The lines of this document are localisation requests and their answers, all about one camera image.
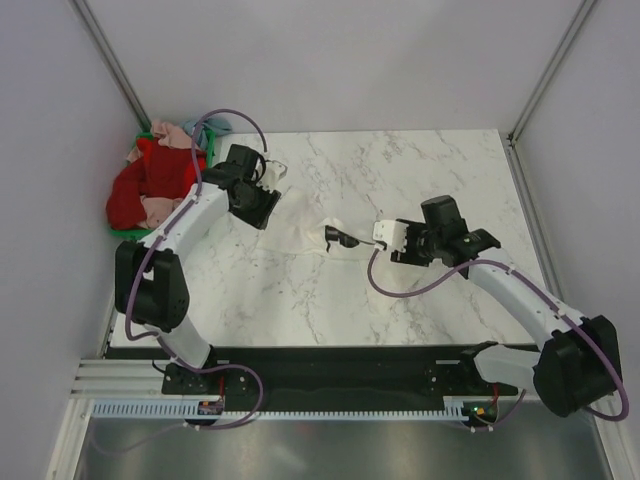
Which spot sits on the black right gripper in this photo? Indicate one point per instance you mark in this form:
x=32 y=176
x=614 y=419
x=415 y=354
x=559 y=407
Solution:
x=409 y=257

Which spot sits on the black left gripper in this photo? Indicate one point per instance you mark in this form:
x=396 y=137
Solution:
x=260 y=218

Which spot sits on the white t shirt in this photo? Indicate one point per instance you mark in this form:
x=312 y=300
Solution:
x=298 y=226

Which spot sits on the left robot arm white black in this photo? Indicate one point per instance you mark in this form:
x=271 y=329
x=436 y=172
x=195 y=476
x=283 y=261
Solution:
x=150 y=287

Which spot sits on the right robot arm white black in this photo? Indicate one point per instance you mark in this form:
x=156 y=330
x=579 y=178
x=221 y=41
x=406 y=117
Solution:
x=577 y=361

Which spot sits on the red t shirt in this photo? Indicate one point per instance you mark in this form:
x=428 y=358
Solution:
x=149 y=189

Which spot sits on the pink t shirt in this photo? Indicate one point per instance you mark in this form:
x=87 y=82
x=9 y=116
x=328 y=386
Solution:
x=166 y=133

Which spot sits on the green plastic basket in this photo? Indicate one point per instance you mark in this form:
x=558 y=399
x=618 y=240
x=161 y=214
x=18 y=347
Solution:
x=206 y=144

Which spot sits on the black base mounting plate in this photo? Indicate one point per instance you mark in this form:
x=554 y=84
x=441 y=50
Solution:
x=448 y=352

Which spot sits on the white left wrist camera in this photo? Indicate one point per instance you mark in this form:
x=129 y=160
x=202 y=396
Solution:
x=274 y=172

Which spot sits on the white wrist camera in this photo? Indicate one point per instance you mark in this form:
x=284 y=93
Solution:
x=390 y=234
x=274 y=172

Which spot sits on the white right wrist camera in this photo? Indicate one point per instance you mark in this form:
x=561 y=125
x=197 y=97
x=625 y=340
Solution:
x=390 y=234

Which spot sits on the right aluminium table rail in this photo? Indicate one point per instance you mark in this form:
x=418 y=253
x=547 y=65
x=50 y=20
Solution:
x=528 y=204

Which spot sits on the left aluminium frame post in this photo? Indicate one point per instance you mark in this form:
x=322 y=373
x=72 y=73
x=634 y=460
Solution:
x=106 y=52

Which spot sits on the aluminium frame post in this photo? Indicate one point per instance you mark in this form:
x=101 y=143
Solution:
x=552 y=67
x=106 y=52

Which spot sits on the aluminium front frame rail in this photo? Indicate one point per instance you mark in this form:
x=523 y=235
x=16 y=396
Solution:
x=90 y=377

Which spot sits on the right aluminium frame post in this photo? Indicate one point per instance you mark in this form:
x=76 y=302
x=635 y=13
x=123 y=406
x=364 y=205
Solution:
x=552 y=67

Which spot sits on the white slotted cable duct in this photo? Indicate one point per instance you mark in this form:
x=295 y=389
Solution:
x=156 y=409

